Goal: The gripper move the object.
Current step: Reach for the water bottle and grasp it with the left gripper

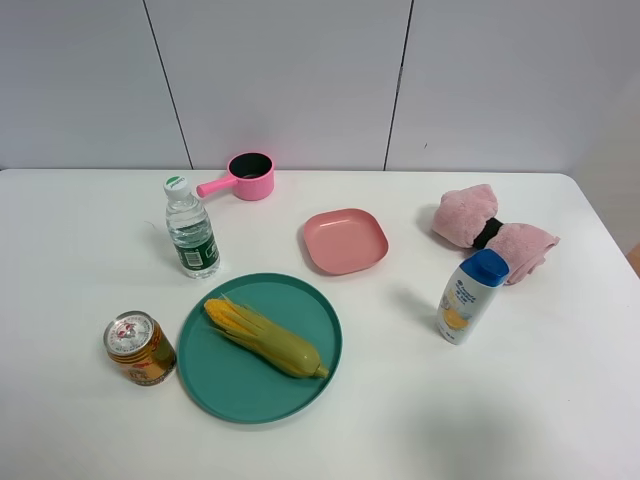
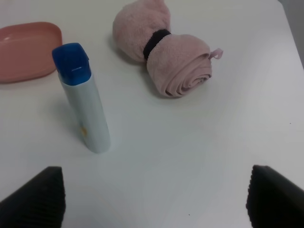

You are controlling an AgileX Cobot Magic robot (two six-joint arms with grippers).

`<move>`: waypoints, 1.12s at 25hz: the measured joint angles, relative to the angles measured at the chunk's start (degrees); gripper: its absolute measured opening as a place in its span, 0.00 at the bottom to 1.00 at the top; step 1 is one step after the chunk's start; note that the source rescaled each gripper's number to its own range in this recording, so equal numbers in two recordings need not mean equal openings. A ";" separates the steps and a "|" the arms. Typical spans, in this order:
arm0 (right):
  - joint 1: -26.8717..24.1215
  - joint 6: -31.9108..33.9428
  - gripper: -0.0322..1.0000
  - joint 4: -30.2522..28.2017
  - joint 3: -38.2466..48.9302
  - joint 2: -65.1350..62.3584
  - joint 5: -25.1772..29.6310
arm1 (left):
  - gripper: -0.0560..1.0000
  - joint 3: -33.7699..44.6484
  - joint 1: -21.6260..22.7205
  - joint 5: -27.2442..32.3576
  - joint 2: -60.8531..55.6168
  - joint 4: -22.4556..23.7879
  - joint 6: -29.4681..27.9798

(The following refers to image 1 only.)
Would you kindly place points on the clear water bottle green label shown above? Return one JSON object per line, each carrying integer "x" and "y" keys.
{"x": 190, "y": 229}

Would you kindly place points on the pink square plate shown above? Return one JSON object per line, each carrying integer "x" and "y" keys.
{"x": 344, "y": 241}

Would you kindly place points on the yellow corn cob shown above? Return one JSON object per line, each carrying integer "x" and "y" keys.
{"x": 280, "y": 347}

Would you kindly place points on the pink towel with black band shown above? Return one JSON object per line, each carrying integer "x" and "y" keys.
{"x": 467, "y": 218}

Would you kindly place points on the white shampoo bottle blue cap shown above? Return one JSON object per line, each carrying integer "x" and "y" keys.
{"x": 468, "y": 293}

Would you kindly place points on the teal round plate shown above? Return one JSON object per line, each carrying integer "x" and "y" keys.
{"x": 234, "y": 384}

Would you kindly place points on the gold drink can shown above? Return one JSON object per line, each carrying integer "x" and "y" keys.
{"x": 137, "y": 345}

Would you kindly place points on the pink saucepan with handle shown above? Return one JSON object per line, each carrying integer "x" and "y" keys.
{"x": 250, "y": 176}

